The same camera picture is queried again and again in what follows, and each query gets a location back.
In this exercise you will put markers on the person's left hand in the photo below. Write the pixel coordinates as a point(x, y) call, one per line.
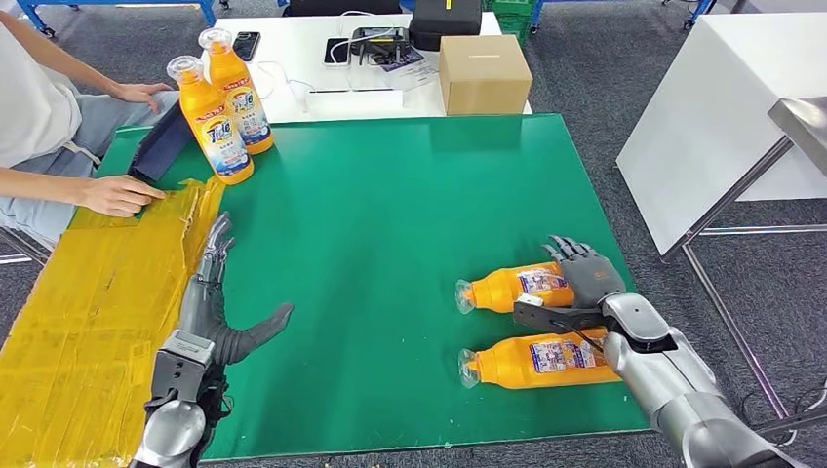
point(139, 93)

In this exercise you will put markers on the person's right hand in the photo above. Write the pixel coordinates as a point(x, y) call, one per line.
point(119, 196)

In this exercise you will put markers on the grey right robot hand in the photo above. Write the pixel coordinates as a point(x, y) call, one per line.
point(591, 274)

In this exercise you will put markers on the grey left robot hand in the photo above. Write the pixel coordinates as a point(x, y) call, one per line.
point(203, 310)

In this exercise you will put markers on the orange detergent bottle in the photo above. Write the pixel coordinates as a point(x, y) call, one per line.
point(504, 365)
point(207, 110)
point(249, 110)
point(497, 294)

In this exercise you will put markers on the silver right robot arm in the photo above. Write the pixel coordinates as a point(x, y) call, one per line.
point(678, 400)

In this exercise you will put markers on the person's right forearm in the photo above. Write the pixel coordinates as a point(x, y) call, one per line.
point(39, 183)

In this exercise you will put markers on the person's left forearm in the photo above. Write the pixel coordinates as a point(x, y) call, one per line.
point(58, 55)

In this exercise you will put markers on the tablet in dark blue case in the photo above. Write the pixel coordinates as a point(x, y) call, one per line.
point(158, 145)

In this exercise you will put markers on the blue metal rack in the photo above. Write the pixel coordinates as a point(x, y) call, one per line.
point(207, 10)

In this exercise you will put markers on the person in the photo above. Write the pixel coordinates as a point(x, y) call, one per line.
point(26, 97)

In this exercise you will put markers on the black smartphone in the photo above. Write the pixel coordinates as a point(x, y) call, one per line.
point(336, 51)
point(247, 46)

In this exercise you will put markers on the metal chair legs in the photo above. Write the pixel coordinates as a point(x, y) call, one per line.
point(13, 260)

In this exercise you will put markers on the large white table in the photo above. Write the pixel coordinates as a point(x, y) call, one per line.
point(711, 116)

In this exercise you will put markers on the green table mat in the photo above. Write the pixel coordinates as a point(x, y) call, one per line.
point(387, 206)

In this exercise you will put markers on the cardboard box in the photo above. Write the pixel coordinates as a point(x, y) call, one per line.
point(486, 79)

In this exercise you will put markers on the black controller device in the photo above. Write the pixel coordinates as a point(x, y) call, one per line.
point(381, 43)

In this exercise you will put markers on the steel table top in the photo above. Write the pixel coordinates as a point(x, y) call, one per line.
point(804, 129)

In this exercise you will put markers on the green plastic crate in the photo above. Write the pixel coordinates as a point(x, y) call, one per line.
point(511, 18)

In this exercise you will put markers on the printed paper leaflet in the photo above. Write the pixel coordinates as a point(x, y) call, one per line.
point(413, 70)

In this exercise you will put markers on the black carrying case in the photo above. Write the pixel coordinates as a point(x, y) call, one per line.
point(446, 22)

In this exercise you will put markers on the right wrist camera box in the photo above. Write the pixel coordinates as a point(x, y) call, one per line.
point(549, 318)

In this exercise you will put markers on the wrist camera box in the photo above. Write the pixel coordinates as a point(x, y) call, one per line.
point(181, 368)
point(549, 318)

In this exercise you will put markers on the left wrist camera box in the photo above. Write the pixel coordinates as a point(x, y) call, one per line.
point(181, 368)

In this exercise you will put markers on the metal table frame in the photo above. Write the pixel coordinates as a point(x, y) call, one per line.
point(730, 323)

